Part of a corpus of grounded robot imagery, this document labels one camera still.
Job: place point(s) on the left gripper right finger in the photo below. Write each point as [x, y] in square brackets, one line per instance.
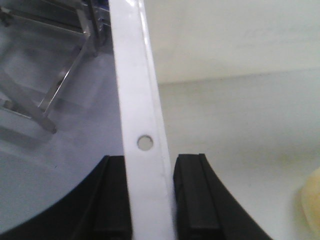
[205, 209]

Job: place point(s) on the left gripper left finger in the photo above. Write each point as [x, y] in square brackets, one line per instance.
[98, 208]

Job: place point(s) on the yellow tennis ball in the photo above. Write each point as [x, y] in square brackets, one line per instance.
[310, 200]

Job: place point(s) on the white plastic Totelife crate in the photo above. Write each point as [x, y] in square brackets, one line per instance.
[236, 80]

